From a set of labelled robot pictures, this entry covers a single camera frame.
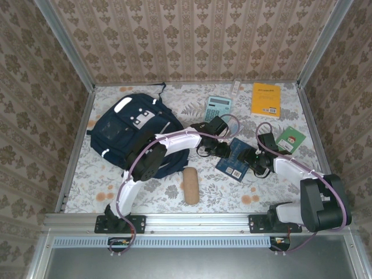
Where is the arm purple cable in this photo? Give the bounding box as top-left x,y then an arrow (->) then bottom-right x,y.
109,113 -> 241,258
255,121 -> 349,256

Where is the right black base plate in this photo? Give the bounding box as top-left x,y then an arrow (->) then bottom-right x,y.
248,214 -> 303,234

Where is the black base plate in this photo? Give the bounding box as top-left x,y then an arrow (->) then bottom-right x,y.
248,214 -> 303,234
94,214 -> 146,234

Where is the grey metal sheet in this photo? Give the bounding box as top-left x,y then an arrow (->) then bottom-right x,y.
43,234 -> 363,279

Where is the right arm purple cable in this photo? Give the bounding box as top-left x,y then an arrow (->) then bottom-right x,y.
255,121 -> 349,256

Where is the aluminium mounting rail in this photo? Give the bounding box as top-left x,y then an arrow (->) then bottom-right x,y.
43,212 -> 357,233

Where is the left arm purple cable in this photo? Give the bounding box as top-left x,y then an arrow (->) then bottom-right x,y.
109,113 -> 241,258

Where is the navy blue backpack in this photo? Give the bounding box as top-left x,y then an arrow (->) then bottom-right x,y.
86,82 -> 189,180

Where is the tan cork pencil case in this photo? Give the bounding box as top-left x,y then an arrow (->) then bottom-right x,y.
182,167 -> 201,206

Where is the yellow book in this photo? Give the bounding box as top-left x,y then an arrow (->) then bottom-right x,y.
251,82 -> 282,119

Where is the teal calculator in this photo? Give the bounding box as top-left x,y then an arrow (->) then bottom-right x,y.
203,95 -> 233,124

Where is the slotted grey cable duct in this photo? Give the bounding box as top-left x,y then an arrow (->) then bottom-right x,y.
52,235 -> 291,248

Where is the aluminium frame post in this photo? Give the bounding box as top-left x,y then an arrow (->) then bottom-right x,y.
298,0 -> 356,87
34,0 -> 96,92

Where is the aluminium back rail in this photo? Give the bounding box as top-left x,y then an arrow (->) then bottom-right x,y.
94,81 -> 300,87

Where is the blue book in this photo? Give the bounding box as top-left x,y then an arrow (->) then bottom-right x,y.
215,137 -> 256,183

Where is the small controller board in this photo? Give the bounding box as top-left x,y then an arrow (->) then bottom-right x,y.
269,237 -> 292,251
108,237 -> 135,253

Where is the aluminium side rail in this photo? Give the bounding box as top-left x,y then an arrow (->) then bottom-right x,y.
55,87 -> 96,214
296,84 -> 344,212

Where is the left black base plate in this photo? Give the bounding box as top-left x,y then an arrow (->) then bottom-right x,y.
94,214 -> 146,234

